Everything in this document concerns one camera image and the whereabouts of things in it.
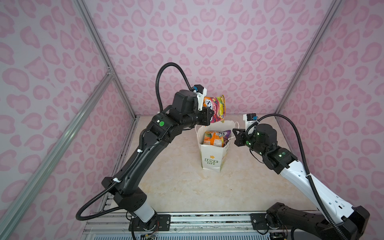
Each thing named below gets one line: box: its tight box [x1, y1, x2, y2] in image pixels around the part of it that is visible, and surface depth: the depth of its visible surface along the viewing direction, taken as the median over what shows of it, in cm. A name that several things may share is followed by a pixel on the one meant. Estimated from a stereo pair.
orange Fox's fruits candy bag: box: [202, 94, 226, 123], surface depth 65 cm
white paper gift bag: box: [195, 120, 239, 173], surface depth 84 cm
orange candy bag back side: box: [203, 131, 225, 148], surface depth 84 cm
